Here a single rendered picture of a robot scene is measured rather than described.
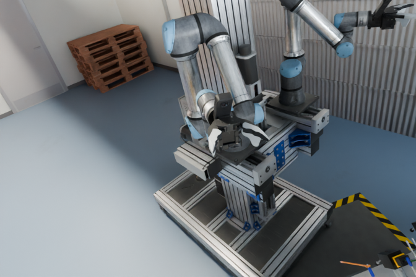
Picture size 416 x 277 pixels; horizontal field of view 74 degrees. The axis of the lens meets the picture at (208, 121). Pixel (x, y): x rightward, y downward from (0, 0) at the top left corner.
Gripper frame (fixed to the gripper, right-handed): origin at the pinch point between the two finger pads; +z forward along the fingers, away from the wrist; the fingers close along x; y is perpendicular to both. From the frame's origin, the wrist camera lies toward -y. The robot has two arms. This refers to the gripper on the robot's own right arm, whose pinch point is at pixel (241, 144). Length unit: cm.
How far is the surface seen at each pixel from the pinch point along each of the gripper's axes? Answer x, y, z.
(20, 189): 189, 186, -258
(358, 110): -208, 116, -170
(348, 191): -135, 141, -90
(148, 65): -1, 148, -558
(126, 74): 47, 151, -530
